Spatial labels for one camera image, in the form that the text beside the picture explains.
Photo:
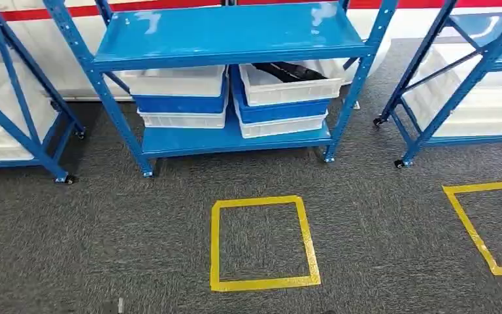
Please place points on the yellow tape square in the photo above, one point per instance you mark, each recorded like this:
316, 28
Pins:
214, 242

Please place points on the blue steel shelf rack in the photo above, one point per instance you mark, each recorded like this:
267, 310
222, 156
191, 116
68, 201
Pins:
233, 30
450, 104
26, 141

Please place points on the black metal part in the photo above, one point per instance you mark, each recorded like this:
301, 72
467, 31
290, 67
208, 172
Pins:
285, 71

